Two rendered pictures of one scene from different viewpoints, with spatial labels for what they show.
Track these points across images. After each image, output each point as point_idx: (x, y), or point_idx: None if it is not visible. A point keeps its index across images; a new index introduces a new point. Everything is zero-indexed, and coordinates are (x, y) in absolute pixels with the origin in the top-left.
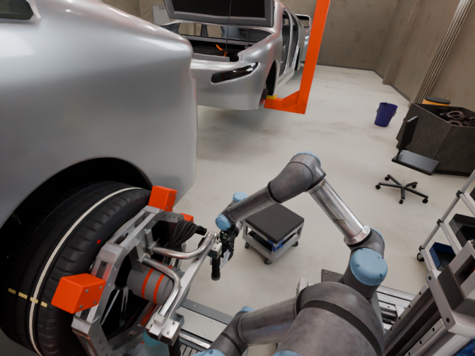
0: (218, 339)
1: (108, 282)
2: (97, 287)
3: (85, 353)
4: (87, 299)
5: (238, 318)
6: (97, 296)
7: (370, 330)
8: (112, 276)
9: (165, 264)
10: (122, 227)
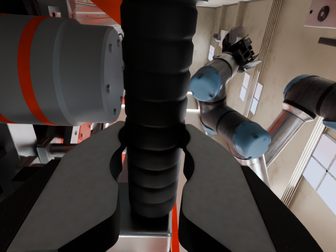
0: (215, 131)
1: (77, 136)
2: (83, 137)
3: (36, 0)
4: (87, 129)
5: (231, 152)
6: (83, 126)
7: None
8: (74, 141)
9: (29, 122)
10: (0, 199)
